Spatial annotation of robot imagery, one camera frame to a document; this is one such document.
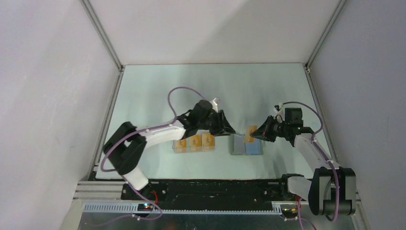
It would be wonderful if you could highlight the clear plastic tray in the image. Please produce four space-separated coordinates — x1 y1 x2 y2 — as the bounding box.
172 132 215 153

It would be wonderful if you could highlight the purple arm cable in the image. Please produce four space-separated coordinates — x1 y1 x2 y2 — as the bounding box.
100 86 207 219
281 101 340 230

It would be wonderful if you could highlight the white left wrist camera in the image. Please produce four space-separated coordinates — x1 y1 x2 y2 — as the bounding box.
209 98 219 113

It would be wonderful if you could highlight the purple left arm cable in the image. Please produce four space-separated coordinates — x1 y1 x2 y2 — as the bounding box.
100 86 207 219

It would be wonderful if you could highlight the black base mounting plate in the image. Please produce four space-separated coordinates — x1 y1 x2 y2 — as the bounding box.
121 179 298 212

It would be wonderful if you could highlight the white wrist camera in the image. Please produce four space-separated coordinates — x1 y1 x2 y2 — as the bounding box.
209 98 219 113
273 103 284 116

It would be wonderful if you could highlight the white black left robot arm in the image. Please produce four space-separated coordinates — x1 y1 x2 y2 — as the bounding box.
99 100 236 200

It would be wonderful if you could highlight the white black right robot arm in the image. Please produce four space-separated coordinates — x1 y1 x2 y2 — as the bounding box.
250 105 356 221

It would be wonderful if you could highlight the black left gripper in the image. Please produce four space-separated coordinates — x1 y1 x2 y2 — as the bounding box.
197 110 236 137

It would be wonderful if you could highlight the aluminium frame rail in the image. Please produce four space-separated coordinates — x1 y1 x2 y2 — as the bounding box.
74 168 357 216

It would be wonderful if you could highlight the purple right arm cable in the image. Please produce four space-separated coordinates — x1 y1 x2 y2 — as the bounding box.
281 101 340 230

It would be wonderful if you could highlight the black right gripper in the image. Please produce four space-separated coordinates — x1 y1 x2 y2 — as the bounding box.
250 115 289 142

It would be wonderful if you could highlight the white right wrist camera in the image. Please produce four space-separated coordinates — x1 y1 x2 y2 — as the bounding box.
273 103 284 116

